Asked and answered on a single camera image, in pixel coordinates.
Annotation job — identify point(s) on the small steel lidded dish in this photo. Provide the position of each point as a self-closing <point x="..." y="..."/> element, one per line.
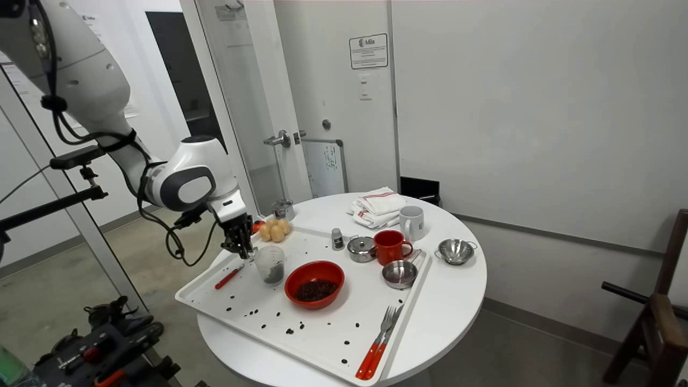
<point x="361" y="251"/>

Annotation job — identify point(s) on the small grey shaker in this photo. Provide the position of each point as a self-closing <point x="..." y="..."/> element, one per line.
<point x="337" y="240"/>

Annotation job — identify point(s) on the white rectangular tray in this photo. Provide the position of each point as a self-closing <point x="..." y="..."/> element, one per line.
<point x="323" y="333"/>

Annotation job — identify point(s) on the white mug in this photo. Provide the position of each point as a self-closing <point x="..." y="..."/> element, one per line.
<point x="411" y="221"/>

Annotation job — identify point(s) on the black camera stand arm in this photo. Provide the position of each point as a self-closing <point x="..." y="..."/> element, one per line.
<point x="51" y="206"/>

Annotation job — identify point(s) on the grey metal frame post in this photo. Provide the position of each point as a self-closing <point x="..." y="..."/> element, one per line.
<point x="101" y="243"/>

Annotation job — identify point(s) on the white wall sign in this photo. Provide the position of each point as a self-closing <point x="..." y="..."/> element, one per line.
<point x="369" y="50"/>

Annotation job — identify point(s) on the black tripod camera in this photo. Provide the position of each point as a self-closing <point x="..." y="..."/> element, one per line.
<point x="72" y="156"/>

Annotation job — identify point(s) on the red bowl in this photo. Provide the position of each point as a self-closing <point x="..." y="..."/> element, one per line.
<point x="298" y="288"/>

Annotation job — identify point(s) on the dark coffee beans heap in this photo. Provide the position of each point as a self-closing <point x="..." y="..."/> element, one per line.
<point x="273" y="273"/>
<point x="314" y="288"/>

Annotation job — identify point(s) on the small steel bowl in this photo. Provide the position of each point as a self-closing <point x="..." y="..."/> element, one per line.
<point x="456" y="253"/>
<point x="399" y="273"/>

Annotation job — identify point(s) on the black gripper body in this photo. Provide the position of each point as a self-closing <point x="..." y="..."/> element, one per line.
<point x="235" y="228"/>

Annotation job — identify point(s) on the white framed glass door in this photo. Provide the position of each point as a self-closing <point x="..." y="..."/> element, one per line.
<point x="260" y="86"/>

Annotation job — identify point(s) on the dark wooden chair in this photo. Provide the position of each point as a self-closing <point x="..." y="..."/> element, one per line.
<point x="663" y="330"/>

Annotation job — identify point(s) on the white light switch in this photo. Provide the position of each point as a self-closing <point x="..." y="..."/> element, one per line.
<point x="366" y="88"/>

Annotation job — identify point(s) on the red mug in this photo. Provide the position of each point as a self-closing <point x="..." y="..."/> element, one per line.
<point x="388" y="249"/>

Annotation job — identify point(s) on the black box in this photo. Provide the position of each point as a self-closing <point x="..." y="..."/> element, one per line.
<point x="420" y="189"/>

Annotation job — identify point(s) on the clear plastic measuring cup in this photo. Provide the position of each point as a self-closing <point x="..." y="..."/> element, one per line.
<point x="270" y="256"/>

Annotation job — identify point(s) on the green box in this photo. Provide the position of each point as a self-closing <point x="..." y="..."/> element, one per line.
<point x="10" y="367"/>

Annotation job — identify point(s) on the white towel red stripes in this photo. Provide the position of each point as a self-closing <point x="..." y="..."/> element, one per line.
<point x="378" y="206"/>

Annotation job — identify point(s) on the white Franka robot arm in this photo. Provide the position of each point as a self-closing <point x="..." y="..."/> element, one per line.
<point x="87" y="79"/>

